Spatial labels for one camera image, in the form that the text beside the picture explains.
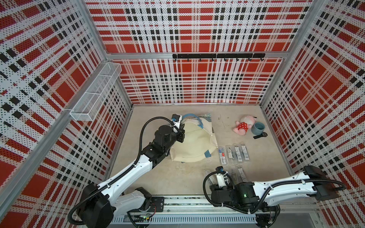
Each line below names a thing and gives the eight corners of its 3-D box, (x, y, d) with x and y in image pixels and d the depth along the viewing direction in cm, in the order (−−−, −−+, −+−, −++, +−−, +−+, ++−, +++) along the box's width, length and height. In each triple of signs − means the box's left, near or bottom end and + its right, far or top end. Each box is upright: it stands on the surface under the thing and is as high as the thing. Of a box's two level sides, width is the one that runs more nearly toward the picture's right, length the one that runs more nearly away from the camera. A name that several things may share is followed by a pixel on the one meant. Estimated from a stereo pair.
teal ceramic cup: (252, 135, 103) (255, 130, 98) (250, 126, 108) (252, 122, 103) (263, 135, 103) (267, 130, 98) (260, 126, 108) (263, 122, 103)
